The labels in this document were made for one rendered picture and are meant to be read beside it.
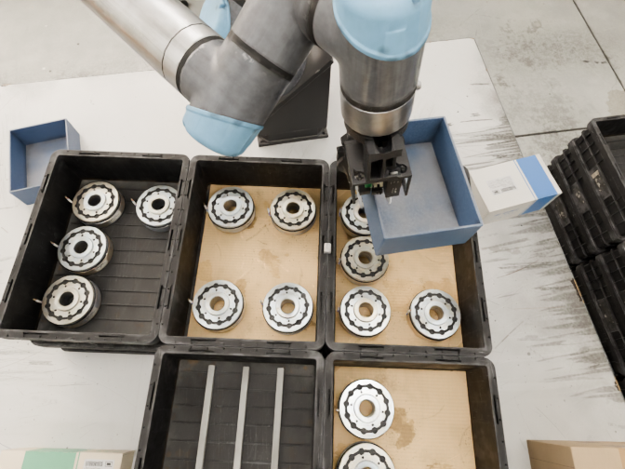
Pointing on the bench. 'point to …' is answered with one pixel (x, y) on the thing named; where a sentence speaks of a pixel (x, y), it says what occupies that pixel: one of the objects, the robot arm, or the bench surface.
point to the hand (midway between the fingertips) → (368, 183)
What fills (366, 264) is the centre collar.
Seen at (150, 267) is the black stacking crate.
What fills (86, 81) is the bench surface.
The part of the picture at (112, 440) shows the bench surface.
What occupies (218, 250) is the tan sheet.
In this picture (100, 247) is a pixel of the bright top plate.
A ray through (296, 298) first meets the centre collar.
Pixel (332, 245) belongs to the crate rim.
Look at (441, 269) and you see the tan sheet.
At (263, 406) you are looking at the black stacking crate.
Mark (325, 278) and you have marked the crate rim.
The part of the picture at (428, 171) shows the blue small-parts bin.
